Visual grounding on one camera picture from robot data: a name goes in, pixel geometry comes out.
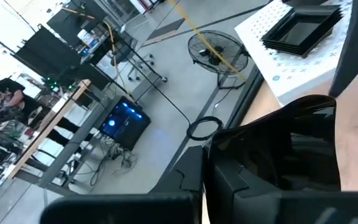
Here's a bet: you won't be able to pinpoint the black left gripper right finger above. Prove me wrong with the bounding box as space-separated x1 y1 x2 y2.
205 155 358 224

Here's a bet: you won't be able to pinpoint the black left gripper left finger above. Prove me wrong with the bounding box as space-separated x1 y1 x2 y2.
40 145 205 224

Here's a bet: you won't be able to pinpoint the black trays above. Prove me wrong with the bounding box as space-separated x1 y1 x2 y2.
262 9 344 55

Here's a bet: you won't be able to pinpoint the black wavy square plate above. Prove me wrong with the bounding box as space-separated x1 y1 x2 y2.
206 94 342 193

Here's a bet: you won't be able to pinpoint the white perforated metal shelf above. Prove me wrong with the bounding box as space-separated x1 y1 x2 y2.
234 0 357 107

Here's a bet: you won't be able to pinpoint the blue-lit computer tower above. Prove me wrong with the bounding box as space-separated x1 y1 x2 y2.
98 95 152 152

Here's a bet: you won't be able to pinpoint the grey office chair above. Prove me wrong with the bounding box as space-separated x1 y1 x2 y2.
125 52 169 84

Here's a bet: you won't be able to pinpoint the black floor fan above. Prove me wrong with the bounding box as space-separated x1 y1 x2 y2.
187 29 250 90

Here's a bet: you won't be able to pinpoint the dark floor mat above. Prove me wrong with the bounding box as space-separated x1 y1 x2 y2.
145 17 186 42

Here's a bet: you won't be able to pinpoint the wooden work table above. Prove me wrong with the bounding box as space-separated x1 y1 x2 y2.
7 78 92 180

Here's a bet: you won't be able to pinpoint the black monitor backs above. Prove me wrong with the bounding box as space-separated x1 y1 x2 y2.
13 24 113 91

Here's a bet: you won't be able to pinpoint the person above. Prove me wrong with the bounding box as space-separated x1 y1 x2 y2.
0 71 86 147

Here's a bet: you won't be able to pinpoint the black coiled hanging cable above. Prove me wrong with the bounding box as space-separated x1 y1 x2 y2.
119 40 224 142

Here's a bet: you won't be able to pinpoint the black floor cable tangle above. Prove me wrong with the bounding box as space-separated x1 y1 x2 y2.
87 136 139 187

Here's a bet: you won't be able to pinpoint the black aluminium table frame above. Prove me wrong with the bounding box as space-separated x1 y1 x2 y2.
224 62 265 129

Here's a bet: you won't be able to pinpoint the yellow hanging cable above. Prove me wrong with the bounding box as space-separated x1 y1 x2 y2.
168 0 247 82

